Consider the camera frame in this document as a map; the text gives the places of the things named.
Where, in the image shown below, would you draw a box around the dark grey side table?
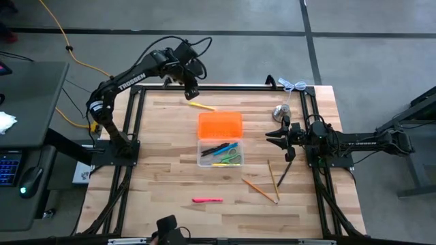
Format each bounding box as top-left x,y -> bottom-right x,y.
375,86 -> 436,199

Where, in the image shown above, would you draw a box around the yellow extension cord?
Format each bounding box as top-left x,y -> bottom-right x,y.
38,0 -> 113,130

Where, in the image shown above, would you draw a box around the backlit keyboard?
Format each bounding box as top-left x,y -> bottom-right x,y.
0,151 -> 23,187

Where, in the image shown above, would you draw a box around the black computer mouse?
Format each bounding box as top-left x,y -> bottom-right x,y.
18,166 -> 44,199

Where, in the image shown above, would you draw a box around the yellow highlighter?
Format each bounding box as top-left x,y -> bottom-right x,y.
188,101 -> 218,112

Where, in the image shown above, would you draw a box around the dark grey desk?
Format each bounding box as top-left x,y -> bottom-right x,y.
0,61 -> 71,232

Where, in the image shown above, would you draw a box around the white crumpled tissue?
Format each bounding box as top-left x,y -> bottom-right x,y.
0,111 -> 18,135

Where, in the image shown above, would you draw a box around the orange pencil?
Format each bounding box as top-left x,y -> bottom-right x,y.
241,178 -> 279,206

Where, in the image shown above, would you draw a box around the black device with cable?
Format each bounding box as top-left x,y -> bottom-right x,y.
151,214 -> 192,245

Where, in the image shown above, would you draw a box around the person's red shoe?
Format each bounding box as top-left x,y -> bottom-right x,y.
0,20 -> 18,44

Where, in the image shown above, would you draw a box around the metal cylinder weight on base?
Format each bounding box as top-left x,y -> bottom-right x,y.
272,103 -> 292,124

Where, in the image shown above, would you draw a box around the green-handled scissors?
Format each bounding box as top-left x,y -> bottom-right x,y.
213,148 -> 243,165

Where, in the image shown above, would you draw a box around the silver metal bracket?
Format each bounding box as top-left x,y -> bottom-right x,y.
298,239 -> 338,245
107,238 -> 148,245

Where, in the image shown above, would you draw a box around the thin black floor cable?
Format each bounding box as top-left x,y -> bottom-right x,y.
62,78 -> 103,120

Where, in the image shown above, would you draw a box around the black pen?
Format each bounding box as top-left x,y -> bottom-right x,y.
200,146 -> 224,158
200,142 -> 230,154
277,161 -> 294,188

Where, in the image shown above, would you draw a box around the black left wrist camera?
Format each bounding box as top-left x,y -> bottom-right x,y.
174,40 -> 199,64

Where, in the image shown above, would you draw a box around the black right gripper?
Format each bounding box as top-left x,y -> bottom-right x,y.
265,115 -> 309,163

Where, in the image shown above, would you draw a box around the clear box with orange lid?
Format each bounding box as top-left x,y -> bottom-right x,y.
196,111 -> 245,168

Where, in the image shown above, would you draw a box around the blue pen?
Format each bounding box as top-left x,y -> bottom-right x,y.
213,142 -> 239,157

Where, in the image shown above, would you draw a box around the black aluminium table frame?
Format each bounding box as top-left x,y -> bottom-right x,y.
76,76 -> 367,245

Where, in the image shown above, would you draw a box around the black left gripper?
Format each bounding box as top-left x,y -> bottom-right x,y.
171,60 -> 208,101

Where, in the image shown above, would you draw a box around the wood-coloured pencil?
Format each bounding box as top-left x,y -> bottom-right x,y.
267,159 -> 281,201

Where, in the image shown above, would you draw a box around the white printed box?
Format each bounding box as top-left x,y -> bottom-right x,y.
72,161 -> 96,184

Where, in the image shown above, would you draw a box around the pink highlighter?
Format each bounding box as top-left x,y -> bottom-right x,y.
191,197 -> 225,204

